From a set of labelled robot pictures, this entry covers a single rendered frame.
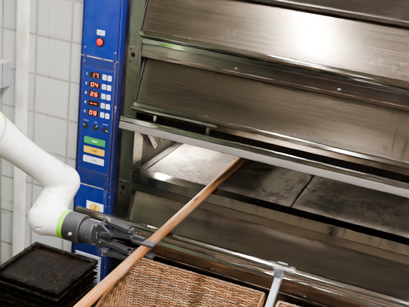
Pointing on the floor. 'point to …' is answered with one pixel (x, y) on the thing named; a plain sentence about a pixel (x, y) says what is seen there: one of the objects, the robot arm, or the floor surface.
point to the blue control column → (98, 15)
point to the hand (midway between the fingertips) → (143, 248)
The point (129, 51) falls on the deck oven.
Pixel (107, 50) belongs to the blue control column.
